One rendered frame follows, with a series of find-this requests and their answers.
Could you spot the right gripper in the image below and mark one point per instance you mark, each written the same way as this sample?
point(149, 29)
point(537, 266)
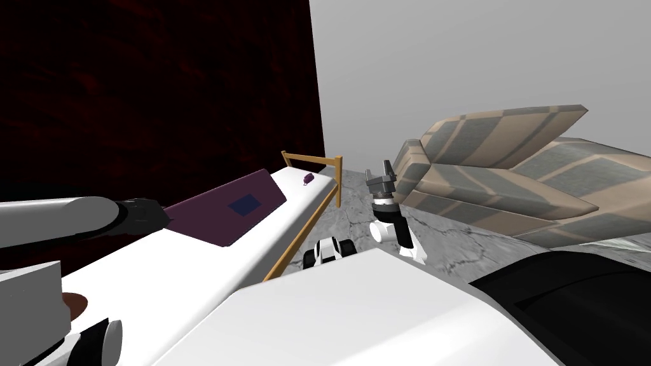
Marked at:
point(382, 185)

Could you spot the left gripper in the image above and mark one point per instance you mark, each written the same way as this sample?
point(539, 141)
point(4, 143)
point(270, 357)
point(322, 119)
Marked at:
point(148, 216)

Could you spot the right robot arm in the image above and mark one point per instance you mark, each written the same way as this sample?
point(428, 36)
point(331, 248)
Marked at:
point(569, 305)

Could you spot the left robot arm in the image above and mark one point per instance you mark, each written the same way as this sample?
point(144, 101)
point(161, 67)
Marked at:
point(51, 221)

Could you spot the dark purple blanket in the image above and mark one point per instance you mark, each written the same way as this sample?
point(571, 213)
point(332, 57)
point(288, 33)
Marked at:
point(213, 213)

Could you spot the small purple object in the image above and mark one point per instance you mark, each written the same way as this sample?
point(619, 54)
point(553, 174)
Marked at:
point(308, 178)

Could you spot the brown round object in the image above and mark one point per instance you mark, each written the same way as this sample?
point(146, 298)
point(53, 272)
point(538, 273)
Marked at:
point(75, 305)

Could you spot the beige grey checked sofa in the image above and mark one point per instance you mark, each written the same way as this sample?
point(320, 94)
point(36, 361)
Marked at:
point(508, 178)

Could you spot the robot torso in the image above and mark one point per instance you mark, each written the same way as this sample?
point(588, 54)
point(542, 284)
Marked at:
point(356, 315)

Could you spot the white bed with wooden frame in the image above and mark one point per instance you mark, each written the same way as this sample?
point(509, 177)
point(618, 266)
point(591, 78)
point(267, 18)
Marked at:
point(178, 274)

